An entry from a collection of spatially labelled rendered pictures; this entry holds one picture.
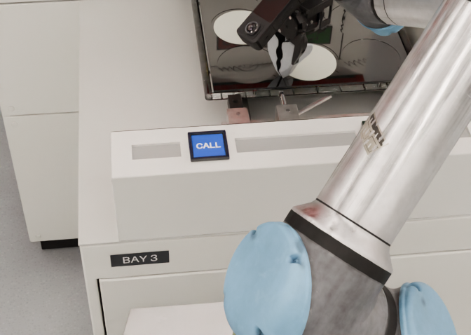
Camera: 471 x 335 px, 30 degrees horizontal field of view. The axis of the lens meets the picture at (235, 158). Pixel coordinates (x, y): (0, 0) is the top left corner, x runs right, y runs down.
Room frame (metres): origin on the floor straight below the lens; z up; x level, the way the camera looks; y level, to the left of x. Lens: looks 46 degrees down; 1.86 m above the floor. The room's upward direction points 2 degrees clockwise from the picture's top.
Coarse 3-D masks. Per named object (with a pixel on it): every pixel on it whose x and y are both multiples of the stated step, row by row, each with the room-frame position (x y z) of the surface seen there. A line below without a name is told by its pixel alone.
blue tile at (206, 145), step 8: (192, 136) 0.92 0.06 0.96; (200, 136) 0.92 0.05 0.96; (208, 136) 0.92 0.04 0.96; (216, 136) 0.92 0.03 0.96; (192, 144) 0.90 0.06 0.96; (200, 144) 0.90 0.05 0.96; (208, 144) 0.90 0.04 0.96; (216, 144) 0.90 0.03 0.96; (200, 152) 0.89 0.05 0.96; (208, 152) 0.89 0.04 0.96; (216, 152) 0.89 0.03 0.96; (224, 152) 0.89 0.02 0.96
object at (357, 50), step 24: (216, 0) 1.35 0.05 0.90; (240, 0) 1.35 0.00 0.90; (336, 24) 1.29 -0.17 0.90; (360, 24) 1.29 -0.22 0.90; (216, 48) 1.20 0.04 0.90; (240, 48) 1.21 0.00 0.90; (264, 48) 1.21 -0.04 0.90; (336, 48) 1.22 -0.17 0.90; (360, 48) 1.22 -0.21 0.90; (384, 48) 1.22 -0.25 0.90; (216, 72) 1.14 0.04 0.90; (240, 72) 1.14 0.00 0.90; (264, 72) 1.15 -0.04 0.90; (336, 72) 1.15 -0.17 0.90; (360, 72) 1.16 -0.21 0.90; (384, 72) 1.16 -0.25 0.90
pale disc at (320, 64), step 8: (320, 48) 1.21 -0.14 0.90; (312, 56) 1.19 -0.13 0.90; (320, 56) 1.19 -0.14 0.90; (328, 56) 1.19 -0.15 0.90; (304, 64) 1.17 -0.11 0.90; (312, 64) 1.17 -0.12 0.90; (320, 64) 1.17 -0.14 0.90; (328, 64) 1.17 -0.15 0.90; (296, 72) 1.15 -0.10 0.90; (304, 72) 1.15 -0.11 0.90; (312, 72) 1.15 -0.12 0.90; (320, 72) 1.15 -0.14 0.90; (328, 72) 1.15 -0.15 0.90; (312, 80) 1.13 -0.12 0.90
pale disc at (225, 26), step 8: (224, 16) 1.30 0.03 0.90; (232, 16) 1.30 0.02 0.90; (240, 16) 1.30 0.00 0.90; (216, 24) 1.27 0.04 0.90; (224, 24) 1.27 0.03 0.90; (232, 24) 1.28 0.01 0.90; (240, 24) 1.28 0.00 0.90; (216, 32) 1.25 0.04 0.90; (224, 32) 1.25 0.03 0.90; (232, 32) 1.25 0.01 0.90; (224, 40) 1.23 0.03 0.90; (232, 40) 1.23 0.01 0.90; (240, 40) 1.23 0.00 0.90
